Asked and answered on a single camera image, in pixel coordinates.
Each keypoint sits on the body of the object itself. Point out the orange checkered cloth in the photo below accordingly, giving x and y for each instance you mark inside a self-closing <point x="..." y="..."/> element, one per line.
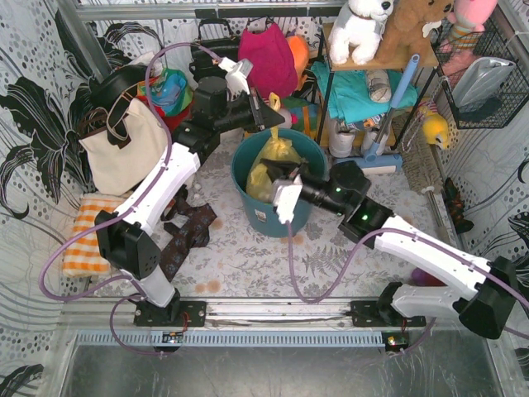
<point x="82" y="258"/>

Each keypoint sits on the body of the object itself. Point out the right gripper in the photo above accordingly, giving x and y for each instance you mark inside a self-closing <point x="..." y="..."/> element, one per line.
<point x="295" y="169"/>

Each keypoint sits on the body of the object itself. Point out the pink plush pig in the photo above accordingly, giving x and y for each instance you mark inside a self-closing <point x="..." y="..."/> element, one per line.
<point x="289" y="118"/>

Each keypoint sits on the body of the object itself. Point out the brown floral necktie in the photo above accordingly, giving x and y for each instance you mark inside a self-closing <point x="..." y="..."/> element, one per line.
<point x="189" y="228"/>

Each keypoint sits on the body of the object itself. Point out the wooden metal shelf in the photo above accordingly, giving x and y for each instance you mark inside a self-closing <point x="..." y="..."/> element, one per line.
<point x="323" y="131"/>

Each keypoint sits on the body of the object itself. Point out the rainbow striped cloth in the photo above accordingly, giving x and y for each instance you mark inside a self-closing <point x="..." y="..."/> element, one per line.
<point x="305" y="115"/>

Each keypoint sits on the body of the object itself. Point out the white sneaker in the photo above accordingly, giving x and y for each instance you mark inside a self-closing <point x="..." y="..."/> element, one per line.
<point x="341" y="143"/>

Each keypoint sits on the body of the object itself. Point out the yellow plush duck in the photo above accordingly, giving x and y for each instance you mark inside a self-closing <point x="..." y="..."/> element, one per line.
<point x="435" y="128"/>

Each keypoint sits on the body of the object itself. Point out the red garment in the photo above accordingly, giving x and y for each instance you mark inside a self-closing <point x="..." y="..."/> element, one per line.
<point x="172" y="122"/>

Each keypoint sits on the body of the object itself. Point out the black leather handbag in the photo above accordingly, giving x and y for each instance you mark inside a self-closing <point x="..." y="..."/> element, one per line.
<point x="202" y="65"/>

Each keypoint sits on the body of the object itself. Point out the teal trash bin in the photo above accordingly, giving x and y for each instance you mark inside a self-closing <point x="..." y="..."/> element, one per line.
<point x="262" y="216"/>

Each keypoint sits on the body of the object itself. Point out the teal folded towel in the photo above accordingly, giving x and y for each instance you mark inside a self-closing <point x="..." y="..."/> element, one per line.
<point x="349" y="98"/>

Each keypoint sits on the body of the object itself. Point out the magenta fabric bag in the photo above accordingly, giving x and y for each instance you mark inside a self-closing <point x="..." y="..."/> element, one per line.
<point x="273" y="64"/>

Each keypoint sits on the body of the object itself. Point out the cream canvas tote bag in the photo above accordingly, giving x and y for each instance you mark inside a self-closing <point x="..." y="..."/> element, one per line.
<point x="118" y="168"/>

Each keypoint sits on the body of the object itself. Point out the pink plush toy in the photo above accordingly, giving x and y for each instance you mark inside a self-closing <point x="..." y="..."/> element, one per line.
<point x="467" y="19"/>

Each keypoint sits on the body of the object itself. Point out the yellow trash bag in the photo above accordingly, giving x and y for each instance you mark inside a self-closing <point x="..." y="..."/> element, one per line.
<point x="276" y="154"/>

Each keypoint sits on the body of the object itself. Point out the black hat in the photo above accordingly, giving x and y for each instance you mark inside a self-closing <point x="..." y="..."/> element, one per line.
<point x="105" y="94"/>

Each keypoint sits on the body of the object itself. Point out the brown teddy bear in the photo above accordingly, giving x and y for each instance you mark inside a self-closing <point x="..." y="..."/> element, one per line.
<point x="409" y="26"/>

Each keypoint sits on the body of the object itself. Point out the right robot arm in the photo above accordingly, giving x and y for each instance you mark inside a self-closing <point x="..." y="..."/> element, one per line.
<point x="479" y="293"/>

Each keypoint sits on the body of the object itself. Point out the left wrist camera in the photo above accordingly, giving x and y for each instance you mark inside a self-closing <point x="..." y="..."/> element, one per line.
<point x="236" y="74"/>

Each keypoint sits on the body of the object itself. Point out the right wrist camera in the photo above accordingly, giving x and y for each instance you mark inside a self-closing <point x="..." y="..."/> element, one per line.
<point x="285" y="197"/>

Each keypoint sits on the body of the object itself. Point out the orange plush toy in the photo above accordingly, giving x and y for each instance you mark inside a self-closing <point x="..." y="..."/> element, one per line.
<point x="300" y="52"/>

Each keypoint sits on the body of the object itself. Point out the silver foil pouch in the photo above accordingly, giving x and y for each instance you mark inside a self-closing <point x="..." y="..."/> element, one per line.
<point x="481" y="80"/>

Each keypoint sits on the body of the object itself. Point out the black wire basket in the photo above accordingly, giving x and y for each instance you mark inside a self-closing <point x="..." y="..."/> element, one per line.
<point x="501" y="108"/>

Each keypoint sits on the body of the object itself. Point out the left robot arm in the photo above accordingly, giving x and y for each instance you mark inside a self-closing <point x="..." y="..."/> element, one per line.
<point x="124" y="235"/>

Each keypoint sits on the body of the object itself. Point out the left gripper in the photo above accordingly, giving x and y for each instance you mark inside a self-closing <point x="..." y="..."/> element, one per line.
<point x="256" y="112"/>

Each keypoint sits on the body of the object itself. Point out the white plush dog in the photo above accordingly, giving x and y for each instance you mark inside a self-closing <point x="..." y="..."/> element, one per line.
<point x="358" y="30"/>

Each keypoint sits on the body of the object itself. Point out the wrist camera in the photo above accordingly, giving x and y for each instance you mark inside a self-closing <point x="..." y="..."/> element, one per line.
<point x="285" y="197"/>
<point x="236" y="74"/>

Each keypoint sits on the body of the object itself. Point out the blue flat mop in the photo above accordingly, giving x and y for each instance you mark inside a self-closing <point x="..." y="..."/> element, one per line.
<point x="370" y="162"/>

